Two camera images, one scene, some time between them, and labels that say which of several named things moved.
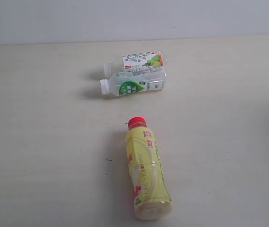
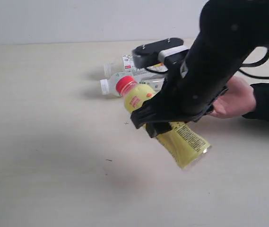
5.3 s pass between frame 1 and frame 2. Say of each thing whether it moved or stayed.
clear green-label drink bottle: stayed
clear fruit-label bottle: stayed
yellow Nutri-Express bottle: moved
